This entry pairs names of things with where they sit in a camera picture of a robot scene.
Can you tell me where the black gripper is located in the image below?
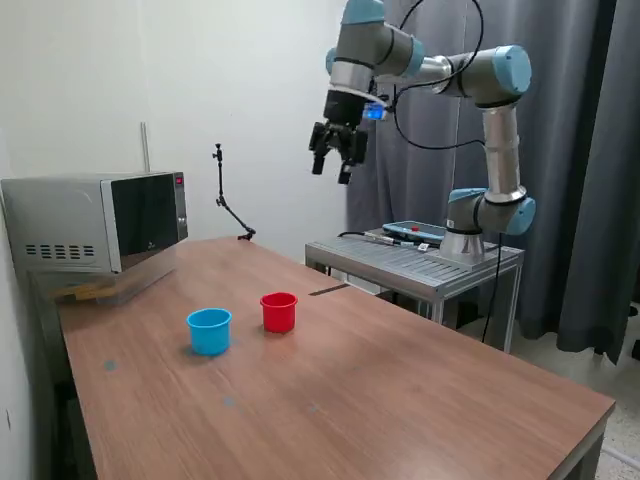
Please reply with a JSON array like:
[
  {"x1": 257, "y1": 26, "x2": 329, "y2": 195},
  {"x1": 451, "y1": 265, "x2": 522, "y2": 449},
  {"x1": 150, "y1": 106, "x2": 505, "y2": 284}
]
[{"x1": 308, "y1": 89, "x2": 370, "y2": 185}]

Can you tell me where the blue teach pendant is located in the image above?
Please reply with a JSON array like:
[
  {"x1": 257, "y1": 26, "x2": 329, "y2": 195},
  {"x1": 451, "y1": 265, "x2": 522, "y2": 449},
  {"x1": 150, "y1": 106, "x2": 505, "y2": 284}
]
[{"x1": 382, "y1": 220, "x2": 448, "y2": 241}]

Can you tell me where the grey metal robot stand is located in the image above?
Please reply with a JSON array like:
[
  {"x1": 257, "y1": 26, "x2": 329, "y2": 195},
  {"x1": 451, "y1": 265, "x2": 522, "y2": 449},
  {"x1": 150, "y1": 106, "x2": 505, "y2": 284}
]
[{"x1": 304, "y1": 227, "x2": 526, "y2": 351}]

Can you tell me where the red plastic cup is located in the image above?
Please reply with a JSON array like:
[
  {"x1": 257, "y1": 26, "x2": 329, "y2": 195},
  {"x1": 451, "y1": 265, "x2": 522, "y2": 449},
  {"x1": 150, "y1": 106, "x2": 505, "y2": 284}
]
[{"x1": 259, "y1": 292, "x2": 299, "y2": 334}]

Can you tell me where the blue plastic cup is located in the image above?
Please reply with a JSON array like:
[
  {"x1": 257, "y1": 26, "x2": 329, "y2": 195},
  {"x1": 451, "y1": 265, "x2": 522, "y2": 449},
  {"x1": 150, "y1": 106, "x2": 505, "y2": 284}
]
[{"x1": 186, "y1": 308, "x2": 233, "y2": 357}]

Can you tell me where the grey curtain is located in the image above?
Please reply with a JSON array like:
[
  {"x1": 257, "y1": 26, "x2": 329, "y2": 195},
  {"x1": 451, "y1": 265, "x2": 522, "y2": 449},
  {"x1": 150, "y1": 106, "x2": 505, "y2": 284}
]
[{"x1": 347, "y1": 0, "x2": 640, "y2": 366}]

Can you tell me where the silver microwave oven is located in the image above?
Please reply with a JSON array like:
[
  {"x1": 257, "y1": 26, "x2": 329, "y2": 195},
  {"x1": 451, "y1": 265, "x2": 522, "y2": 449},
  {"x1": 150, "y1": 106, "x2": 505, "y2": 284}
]
[{"x1": 0, "y1": 171, "x2": 190, "y2": 276}]

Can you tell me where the wooden block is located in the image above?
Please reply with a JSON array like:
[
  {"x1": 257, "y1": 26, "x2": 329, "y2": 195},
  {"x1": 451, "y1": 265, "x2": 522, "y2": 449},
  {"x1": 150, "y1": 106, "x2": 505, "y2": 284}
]
[{"x1": 54, "y1": 282, "x2": 119, "y2": 304}]

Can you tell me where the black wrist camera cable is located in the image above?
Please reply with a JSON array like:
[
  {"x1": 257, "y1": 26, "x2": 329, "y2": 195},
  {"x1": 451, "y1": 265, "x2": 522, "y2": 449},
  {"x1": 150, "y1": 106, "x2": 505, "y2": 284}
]
[{"x1": 387, "y1": 0, "x2": 489, "y2": 151}]

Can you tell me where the thin black tool with cord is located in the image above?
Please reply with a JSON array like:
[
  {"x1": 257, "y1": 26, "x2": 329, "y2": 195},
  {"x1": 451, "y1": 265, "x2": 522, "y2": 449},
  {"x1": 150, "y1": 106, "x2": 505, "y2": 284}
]
[{"x1": 337, "y1": 230, "x2": 426, "y2": 249}]

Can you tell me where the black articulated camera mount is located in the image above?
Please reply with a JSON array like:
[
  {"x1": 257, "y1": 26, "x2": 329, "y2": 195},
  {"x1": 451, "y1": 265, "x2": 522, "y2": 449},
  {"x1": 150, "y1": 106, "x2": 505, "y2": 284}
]
[{"x1": 211, "y1": 142, "x2": 257, "y2": 242}]

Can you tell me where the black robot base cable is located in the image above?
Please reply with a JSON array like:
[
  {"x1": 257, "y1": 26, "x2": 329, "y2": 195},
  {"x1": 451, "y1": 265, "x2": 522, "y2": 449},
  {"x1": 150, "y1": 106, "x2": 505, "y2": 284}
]
[{"x1": 482, "y1": 233, "x2": 503, "y2": 344}]

